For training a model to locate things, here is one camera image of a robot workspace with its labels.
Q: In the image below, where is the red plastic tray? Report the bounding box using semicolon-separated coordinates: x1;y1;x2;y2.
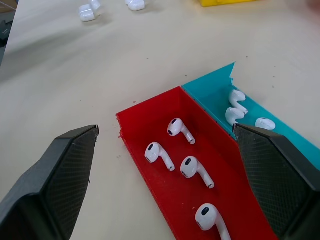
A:
115;86;280;240

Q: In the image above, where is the yellow object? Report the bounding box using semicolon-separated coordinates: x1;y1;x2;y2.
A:
199;0;258;8

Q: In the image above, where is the black object beside table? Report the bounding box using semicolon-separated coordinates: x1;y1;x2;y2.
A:
0;19;14;48

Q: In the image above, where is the teal plastic tray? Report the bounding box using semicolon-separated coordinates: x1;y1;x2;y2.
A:
181;61;320;173

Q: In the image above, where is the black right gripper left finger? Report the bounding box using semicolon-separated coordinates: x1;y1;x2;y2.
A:
0;124;100;240

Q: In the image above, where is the white earbud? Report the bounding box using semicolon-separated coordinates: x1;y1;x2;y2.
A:
179;155;215;189
225;106;247;127
167;117;197;146
194;203;232;240
229;89;249;115
144;141;176;172
254;116;277;131

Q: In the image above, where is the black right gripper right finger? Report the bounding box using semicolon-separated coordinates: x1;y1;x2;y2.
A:
231;123;320;240

